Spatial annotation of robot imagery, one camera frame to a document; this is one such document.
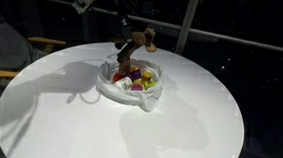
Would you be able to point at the brown plush toy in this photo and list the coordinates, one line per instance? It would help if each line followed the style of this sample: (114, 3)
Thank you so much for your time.
(139, 38)

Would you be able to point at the green dough can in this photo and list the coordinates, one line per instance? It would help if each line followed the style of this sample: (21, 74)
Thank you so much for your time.
(151, 85)

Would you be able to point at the clear plastic bowl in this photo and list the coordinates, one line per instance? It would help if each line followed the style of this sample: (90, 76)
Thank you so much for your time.
(114, 92)

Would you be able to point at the dark window post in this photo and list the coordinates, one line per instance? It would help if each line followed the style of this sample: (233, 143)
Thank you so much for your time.
(85, 28)

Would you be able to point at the white pill bottle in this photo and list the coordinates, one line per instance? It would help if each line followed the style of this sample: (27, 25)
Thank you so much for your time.
(124, 83)

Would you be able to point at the grey window rail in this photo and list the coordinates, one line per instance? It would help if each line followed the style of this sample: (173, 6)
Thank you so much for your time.
(218, 36)

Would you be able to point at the red round toy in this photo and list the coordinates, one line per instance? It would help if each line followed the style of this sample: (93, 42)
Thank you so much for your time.
(118, 77)

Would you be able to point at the grey window post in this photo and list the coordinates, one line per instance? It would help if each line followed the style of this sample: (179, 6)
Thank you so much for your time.
(186, 22)

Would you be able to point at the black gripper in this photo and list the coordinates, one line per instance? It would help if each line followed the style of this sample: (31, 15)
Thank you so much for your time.
(118, 2)

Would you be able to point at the grey chair wooden armrests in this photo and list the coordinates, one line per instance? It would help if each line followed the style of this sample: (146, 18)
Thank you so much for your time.
(3, 46)

